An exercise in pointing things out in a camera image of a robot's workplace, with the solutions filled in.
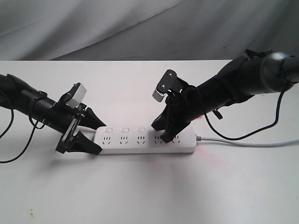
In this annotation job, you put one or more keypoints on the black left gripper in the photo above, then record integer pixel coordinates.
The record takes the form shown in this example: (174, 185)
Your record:
(64, 119)

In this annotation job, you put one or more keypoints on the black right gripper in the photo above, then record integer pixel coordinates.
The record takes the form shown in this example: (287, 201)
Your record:
(184, 103)

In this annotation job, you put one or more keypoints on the white five-outlet power strip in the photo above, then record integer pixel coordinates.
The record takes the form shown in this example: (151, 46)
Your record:
(142, 140)

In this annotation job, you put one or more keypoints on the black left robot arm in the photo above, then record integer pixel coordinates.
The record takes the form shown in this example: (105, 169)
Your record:
(16, 94)

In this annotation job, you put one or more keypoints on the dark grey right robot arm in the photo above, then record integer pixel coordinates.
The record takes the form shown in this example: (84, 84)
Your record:
(241, 79)

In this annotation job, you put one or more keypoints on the grey backdrop cloth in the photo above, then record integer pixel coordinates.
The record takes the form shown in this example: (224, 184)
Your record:
(145, 29)

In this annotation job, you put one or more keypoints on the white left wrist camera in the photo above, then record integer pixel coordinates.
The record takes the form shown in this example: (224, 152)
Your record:
(77, 93)

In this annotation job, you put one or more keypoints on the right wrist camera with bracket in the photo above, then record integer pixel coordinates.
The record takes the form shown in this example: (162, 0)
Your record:
(169, 81)

